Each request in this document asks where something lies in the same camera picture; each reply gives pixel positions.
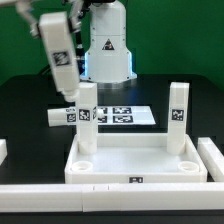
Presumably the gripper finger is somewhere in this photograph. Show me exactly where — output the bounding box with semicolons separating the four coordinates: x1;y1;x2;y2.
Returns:
15;0;40;38
68;0;84;32

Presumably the white desk top tray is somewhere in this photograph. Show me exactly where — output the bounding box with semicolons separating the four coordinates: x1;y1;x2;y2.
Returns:
64;133;207;184

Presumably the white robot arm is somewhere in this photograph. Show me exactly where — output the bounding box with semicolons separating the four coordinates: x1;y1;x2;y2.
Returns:
16;0;136;95

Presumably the white marker sheet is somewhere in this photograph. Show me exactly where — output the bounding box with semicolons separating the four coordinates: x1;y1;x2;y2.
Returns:
98;106;156;126

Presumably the white left fence bar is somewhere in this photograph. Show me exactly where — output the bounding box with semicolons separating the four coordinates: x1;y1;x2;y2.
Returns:
0;139;7;165

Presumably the white fence bar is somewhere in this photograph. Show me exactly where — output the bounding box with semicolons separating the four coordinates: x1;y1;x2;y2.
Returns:
0;139;7;165
0;182;224;212
197;137;224;182

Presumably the white right fence bar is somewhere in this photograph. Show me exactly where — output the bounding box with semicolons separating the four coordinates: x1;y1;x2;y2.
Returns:
197;137;224;182

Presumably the white front fence bar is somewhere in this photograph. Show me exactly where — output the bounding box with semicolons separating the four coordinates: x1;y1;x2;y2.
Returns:
0;182;224;212

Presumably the black cable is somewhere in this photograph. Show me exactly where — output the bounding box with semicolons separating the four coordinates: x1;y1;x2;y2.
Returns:
39;55;86;76

